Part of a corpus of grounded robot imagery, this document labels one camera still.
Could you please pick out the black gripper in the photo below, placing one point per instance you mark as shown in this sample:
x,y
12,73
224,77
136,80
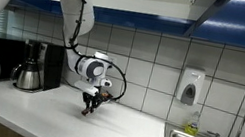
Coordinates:
x,y
96,99

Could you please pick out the dark brown snack packet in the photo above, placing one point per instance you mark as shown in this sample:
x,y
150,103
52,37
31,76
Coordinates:
x,y
86,112

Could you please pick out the black steel coffee maker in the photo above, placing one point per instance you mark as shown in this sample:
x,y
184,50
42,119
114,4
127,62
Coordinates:
x,y
51,66

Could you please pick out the stainless steel coffee carafe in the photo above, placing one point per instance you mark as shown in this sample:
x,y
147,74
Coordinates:
x,y
28,77

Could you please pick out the black microwave oven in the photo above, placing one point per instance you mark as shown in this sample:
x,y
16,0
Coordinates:
x,y
5,58

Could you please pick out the yellow dish soap bottle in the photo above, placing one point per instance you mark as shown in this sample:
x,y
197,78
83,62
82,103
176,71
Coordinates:
x,y
192,127

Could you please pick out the white wall soap dispenser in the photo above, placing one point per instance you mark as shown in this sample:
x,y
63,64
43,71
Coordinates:
x,y
190,87

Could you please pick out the white blue wall cabinet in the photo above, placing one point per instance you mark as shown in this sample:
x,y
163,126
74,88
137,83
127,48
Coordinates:
x,y
141,0

